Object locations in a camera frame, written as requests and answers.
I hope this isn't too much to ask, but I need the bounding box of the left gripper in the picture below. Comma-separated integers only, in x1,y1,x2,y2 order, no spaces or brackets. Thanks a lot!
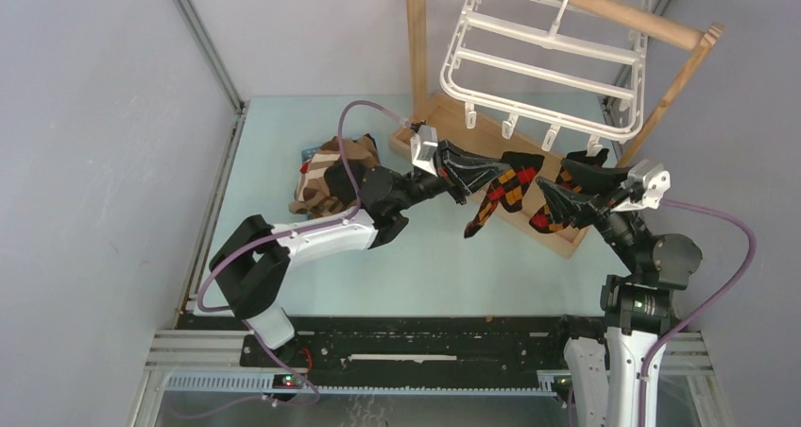
392,140,509,213

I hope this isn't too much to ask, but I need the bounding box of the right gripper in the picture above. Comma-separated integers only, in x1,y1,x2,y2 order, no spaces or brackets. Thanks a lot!
536,156,650,275

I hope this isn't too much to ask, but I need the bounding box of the red black argyle sock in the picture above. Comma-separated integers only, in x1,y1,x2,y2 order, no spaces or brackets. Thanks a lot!
528,148,609,234

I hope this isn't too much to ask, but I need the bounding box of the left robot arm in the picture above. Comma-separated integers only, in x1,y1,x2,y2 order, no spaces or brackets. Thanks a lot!
202,141,514,367

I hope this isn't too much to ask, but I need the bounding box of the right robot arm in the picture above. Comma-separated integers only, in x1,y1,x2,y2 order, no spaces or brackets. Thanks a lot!
537,158,703,426

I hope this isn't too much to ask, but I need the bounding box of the pile of socks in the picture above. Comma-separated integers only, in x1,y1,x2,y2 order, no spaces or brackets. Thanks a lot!
288,134,381,218

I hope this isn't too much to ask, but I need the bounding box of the white plastic clip hanger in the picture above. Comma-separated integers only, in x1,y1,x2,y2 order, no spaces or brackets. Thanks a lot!
439,0,648,153

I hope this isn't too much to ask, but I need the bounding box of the light blue perforated basket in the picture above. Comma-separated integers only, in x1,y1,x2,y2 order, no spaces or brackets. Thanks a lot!
300,148,317,162

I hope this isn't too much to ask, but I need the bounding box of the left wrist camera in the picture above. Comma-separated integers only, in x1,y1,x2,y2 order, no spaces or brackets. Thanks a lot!
410,125,438,177

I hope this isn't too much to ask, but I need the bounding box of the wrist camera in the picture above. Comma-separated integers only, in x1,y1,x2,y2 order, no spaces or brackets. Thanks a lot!
612,160,671,213
410,125,438,177

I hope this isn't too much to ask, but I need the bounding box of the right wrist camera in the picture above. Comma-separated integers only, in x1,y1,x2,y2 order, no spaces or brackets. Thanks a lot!
612,160,671,213

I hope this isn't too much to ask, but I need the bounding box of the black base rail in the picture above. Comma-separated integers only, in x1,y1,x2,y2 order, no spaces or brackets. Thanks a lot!
178,314,627,393

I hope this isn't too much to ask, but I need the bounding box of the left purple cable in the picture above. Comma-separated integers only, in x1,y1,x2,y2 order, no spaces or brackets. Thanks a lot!
196,100,418,410

